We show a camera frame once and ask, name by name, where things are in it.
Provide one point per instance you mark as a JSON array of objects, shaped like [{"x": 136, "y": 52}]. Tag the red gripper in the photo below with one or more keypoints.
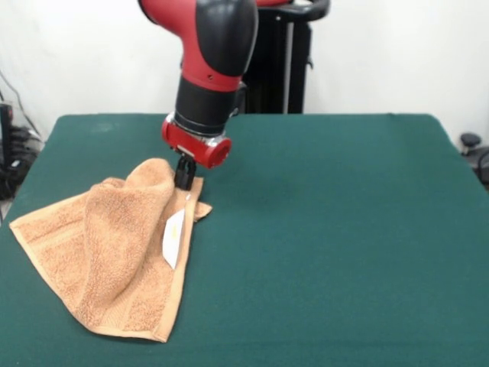
[{"x": 195, "y": 145}]

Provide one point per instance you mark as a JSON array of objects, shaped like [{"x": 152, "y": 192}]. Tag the tan terry towel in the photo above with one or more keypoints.
[{"x": 114, "y": 248}]

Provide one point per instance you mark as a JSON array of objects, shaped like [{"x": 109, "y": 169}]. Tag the red robot base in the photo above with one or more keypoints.
[{"x": 271, "y": 2}]

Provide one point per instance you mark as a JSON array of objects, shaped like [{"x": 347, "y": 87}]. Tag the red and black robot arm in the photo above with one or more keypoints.
[{"x": 214, "y": 57}]

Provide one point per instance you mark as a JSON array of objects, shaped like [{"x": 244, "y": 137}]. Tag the dark green table cloth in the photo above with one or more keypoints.
[{"x": 344, "y": 229}]

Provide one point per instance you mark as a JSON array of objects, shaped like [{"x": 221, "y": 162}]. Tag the black box with red light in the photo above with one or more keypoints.
[{"x": 5, "y": 130}]

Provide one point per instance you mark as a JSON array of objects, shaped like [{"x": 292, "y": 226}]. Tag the black chair base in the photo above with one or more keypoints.
[{"x": 470, "y": 139}]

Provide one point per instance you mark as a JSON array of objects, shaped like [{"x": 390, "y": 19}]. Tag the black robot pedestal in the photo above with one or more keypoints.
[{"x": 282, "y": 76}]

